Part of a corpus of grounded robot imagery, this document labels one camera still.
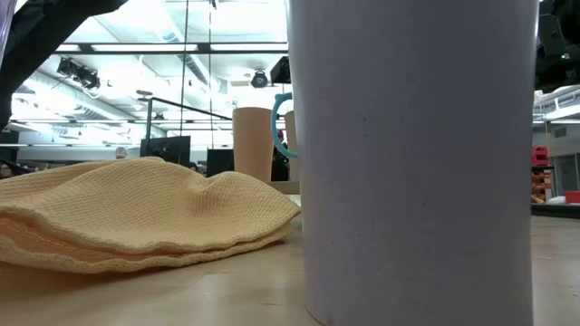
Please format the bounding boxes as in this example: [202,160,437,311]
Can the black monitor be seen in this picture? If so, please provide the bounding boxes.
[206,148,236,178]
[140,135,192,168]

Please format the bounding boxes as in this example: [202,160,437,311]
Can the red wall crates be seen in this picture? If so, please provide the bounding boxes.
[530,145,551,168]

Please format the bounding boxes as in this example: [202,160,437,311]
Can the black rig frame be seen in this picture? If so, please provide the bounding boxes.
[53,42,290,56]

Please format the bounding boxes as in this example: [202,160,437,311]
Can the tall lavender plastic cup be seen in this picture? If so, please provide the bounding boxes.
[285,0,540,326]

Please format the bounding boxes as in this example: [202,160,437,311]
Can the wooden shelf with black frame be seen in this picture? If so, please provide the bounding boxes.
[266,180,302,196]

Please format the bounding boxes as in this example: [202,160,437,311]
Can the yellow waffle weave cloth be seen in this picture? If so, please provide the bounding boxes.
[0,157,302,275]

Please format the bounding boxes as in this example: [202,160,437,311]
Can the black ceiling spotlight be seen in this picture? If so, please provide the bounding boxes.
[250,69,270,90]

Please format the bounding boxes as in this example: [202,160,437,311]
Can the orange plastic cup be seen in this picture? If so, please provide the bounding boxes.
[232,106,276,184]

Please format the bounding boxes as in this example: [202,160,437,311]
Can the blue plastic mug with handle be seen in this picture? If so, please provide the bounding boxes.
[270,91,299,160]

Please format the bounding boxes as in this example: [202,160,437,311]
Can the rack of orange bins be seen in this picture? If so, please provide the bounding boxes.
[529,168,555,205]

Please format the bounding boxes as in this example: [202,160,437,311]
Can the black ceiling track lights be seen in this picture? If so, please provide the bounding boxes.
[55,56,102,91]

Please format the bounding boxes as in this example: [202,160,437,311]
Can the black metal railing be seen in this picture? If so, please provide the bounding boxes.
[145,96,234,142]

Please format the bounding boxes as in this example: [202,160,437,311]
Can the purple faceted tumbler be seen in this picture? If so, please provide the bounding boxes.
[0,0,18,64]

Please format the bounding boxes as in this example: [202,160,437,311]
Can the thin black hanging cable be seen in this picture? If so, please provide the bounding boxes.
[208,0,213,149]
[181,0,190,137]

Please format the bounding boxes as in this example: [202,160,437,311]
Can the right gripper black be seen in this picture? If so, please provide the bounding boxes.
[535,0,580,93]

